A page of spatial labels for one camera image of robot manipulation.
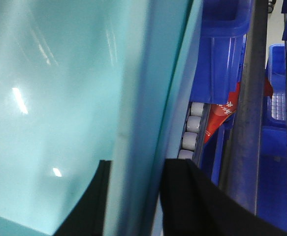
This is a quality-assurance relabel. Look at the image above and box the white roller track right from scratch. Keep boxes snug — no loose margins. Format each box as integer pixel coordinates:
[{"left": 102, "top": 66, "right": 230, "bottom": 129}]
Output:
[{"left": 178, "top": 102, "right": 204, "bottom": 159}]

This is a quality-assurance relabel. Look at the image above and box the red printed paper bag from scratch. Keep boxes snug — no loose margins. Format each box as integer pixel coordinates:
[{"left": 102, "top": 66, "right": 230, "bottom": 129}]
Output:
[{"left": 203, "top": 82, "right": 274, "bottom": 145}]

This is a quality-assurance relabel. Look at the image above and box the blue bin holding red bag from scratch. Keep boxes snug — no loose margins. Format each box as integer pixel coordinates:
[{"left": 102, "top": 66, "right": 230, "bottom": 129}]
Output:
[{"left": 190, "top": 0, "right": 253, "bottom": 104}]

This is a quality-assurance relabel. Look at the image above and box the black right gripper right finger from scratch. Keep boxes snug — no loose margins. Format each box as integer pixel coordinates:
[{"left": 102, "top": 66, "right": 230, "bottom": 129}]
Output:
[{"left": 160, "top": 159, "right": 287, "bottom": 236}]

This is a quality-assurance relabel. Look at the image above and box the blue bin far right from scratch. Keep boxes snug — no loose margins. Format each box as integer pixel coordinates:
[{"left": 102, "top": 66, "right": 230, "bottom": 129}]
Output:
[{"left": 257, "top": 44, "right": 287, "bottom": 231}]

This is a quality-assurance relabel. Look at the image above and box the light teal plastic bin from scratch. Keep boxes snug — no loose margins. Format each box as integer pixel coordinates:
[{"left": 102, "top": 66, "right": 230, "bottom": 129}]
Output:
[{"left": 0, "top": 0, "right": 203, "bottom": 236}]

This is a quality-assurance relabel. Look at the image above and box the dark steel shelf rail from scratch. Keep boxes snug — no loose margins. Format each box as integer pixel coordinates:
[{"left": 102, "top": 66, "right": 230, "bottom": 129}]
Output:
[{"left": 219, "top": 0, "right": 268, "bottom": 214}]

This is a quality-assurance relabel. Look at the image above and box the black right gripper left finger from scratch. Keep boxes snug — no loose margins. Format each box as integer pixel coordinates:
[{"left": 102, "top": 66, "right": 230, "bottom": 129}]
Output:
[{"left": 54, "top": 160, "right": 112, "bottom": 236}]

